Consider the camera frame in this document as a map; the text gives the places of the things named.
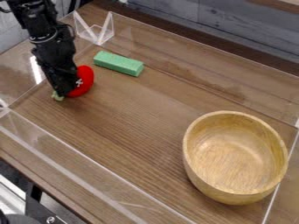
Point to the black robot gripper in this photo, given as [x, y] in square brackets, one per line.
[54, 52]

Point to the red plush strawberry toy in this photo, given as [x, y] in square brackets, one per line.
[85, 82]

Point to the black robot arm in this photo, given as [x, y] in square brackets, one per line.
[37, 16]

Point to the green rectangular block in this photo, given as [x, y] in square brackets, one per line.
[120, 63]

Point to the black metal table clamp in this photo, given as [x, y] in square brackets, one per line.
[37, 210]

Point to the wooden bowl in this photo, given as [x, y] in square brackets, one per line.
[236, 157]

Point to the clear acrylic tray wall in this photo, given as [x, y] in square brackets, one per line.
[97, 194]

